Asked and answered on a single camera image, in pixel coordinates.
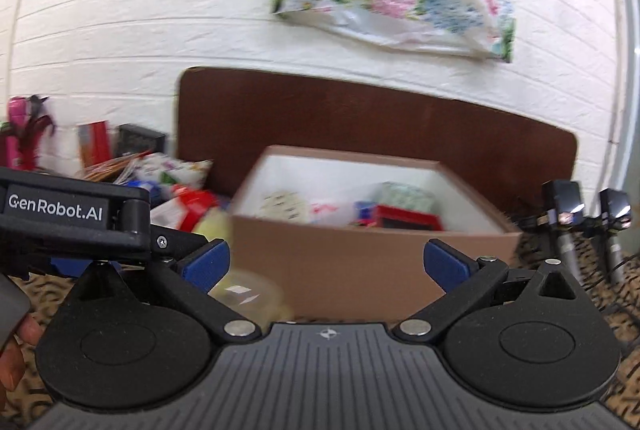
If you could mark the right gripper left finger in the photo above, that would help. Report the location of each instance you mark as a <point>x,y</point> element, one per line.
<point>184,286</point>

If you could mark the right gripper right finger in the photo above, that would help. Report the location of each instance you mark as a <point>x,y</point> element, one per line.
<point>469,285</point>

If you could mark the red black gift box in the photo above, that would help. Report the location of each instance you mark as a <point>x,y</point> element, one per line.
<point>403,219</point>

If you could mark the person's left hand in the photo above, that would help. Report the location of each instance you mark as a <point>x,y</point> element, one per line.
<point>12,363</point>

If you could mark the yellow green snack packet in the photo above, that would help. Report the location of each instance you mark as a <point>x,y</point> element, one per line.
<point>216,224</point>

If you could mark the clear plastic container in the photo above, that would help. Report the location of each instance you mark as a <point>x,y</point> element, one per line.
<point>253,296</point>

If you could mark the red white orange carton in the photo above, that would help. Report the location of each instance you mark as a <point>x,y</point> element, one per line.
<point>184,209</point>

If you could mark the blue packet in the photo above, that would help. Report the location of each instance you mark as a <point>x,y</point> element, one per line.
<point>153,188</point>

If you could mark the pale green patterned tin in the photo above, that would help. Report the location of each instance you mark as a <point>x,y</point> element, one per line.
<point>405,197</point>

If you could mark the floral white pouch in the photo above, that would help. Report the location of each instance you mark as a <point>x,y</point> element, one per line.
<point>164,170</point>

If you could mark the brown cardboard box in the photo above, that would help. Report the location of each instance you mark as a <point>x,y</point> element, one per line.
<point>293,223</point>

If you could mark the black device on stand right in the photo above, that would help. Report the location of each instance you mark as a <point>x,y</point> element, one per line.
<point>615,217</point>

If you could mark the dark brown wooden board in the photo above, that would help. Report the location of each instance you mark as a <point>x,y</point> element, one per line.
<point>231,116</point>

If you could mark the red box by wall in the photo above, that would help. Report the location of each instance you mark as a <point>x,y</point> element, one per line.
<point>94,143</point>

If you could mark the pink item at wall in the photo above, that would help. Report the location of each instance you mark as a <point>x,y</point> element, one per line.
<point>27,120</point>

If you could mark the black box by wall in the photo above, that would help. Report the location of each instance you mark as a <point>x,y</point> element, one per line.
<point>134,139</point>

